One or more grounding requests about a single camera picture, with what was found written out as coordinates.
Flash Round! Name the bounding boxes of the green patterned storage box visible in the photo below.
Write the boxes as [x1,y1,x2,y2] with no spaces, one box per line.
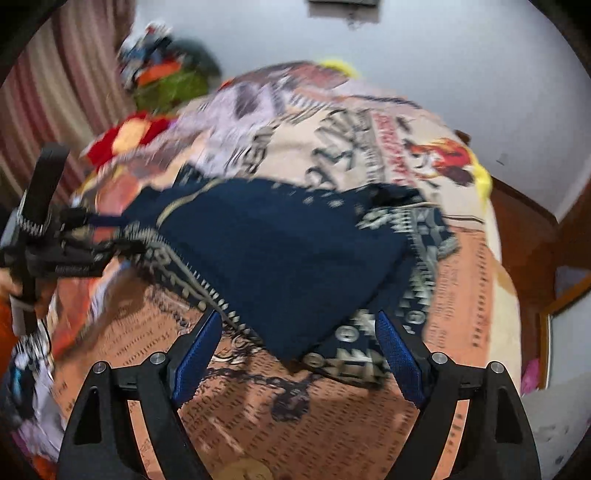
[133,69,211,114]

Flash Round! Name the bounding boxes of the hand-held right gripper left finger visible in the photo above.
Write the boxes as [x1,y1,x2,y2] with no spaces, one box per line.
[58,308,225,480]

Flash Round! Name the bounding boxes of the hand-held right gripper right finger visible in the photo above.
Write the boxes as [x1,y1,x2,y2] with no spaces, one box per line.
[375,310,542,480]

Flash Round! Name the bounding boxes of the pink item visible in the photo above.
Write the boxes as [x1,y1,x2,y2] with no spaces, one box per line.
[521,359,542,395]

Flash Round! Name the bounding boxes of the red plush toy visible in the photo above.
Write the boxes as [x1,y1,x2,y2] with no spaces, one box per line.
[82,114,172,168]

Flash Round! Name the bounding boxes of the pile of clothes and boxes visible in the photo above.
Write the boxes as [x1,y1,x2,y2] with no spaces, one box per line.
[116,21,222,89]

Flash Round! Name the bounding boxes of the striped red curtain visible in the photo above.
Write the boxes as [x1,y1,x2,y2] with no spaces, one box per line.
[0,0,139,213]

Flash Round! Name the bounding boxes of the wooden framed sliding door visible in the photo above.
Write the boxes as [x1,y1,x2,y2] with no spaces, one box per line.
[536,175,591,476]

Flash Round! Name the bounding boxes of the small black wall monitor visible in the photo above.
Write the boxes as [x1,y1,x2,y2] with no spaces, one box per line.
[307,0,382,8]

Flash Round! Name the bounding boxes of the printed bed blanket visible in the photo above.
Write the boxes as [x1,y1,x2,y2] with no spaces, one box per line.
[28,60,522,480]

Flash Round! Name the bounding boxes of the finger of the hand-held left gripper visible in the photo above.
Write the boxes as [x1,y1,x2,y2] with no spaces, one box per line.
[51,237,145,278]
[55,205,127,234]

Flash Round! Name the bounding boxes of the white printed cloth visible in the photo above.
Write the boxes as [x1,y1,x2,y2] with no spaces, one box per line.
[0,335,65,464]

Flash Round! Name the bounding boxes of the navy patterned hoodie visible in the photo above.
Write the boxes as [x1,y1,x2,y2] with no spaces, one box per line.
[111,164,462,391]

